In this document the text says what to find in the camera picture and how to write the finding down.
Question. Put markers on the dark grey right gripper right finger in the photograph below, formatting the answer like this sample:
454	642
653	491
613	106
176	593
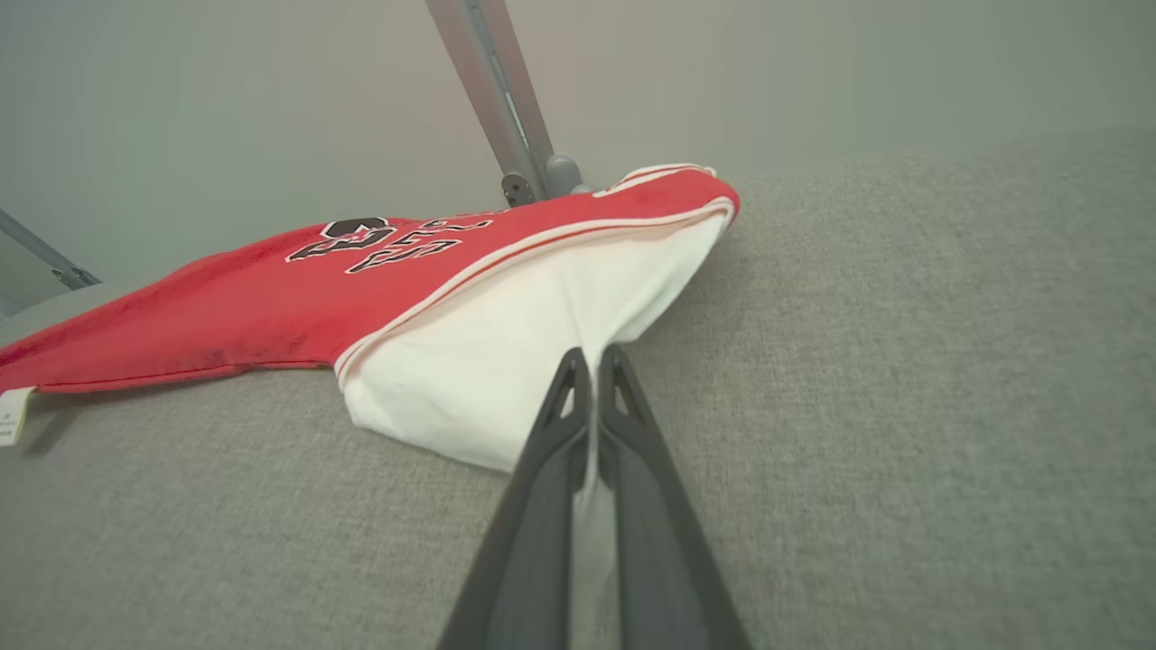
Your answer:
655	542

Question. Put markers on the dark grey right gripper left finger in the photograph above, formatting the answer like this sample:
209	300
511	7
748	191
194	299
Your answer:
533	524

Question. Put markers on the grey metal partition post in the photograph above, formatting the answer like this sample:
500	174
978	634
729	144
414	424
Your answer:
488	90
54	257

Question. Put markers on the red and white jersey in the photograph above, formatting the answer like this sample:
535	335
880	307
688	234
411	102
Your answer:
271	298

